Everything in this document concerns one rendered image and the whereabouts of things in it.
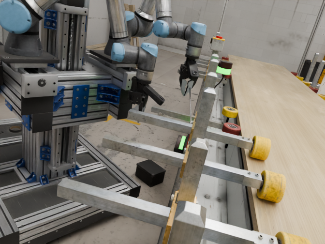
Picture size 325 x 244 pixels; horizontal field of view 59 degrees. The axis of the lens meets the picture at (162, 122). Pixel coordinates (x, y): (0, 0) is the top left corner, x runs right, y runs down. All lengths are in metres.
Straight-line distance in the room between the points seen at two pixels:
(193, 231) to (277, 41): 8.71
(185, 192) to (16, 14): 0.87
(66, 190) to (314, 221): 0.63
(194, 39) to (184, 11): 7.73
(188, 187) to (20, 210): 1.28
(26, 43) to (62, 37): 0.23
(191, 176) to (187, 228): 0.26
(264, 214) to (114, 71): 1.06
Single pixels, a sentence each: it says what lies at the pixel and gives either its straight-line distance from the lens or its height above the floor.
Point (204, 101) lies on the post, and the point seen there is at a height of 1.13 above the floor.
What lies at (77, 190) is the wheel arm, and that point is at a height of 0.96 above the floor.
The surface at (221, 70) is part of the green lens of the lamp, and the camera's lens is 1.26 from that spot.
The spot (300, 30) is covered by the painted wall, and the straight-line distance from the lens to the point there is 9.02.
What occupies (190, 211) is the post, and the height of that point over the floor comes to 1.15.
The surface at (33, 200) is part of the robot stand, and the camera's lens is 1.81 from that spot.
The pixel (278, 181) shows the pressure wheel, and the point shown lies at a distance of 0.84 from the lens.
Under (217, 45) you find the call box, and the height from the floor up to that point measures 1.18.
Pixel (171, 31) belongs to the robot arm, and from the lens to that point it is 1.41.
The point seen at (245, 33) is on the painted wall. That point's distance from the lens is 8.94.
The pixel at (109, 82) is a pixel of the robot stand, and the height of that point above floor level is 0.91.
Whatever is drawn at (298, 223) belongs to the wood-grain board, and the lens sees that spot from 0.85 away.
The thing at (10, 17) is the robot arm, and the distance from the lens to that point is 1.20.
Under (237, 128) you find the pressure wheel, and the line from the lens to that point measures 1.31.
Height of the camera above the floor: 1.35
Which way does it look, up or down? 22 degrees down
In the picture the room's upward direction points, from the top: 12 degrees clockwise
